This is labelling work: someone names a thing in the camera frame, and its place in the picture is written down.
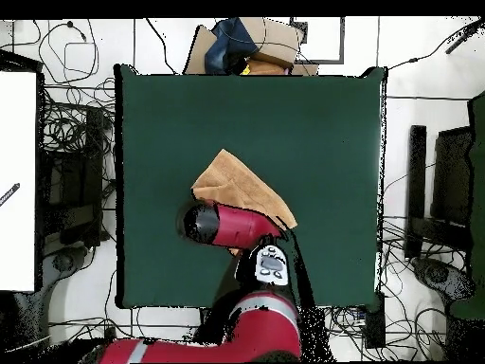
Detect tan terry towel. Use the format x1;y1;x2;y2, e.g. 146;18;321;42
190;148;298;256

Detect dark green table cloth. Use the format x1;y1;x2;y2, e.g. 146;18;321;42
114;64;387;309

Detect blue jeans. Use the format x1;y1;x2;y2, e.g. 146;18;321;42
205;17;260;75

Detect brown cardboard box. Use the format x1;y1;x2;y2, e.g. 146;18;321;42
183;16;319;76

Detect black equipment rack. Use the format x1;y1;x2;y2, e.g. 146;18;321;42
40;107;105;247

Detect black upright bar stand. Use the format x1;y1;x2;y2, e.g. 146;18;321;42
404;124;427;260

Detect black power strip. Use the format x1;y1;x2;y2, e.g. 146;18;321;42
364;291;386;349

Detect grey chair base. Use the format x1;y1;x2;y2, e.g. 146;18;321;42
41;246;92;293

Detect black chair base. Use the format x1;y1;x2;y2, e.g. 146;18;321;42
411;256;476;304

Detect black box unit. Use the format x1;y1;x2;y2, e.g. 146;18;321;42
431;126;475;228

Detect white board panel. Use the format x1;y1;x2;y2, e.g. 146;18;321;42
0;70;38;293

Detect black striped tool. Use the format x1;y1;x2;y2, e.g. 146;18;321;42
0;182;21;208

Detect dark green covered furniture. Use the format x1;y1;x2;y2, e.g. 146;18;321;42
448;90;485;319

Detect black rod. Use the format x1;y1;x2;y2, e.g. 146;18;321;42
444;29;475;55

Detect grey square floor frame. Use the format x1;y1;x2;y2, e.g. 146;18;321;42
289;16;346;64

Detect black looped cable with plug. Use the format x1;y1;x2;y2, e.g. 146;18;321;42
37;20;100;85

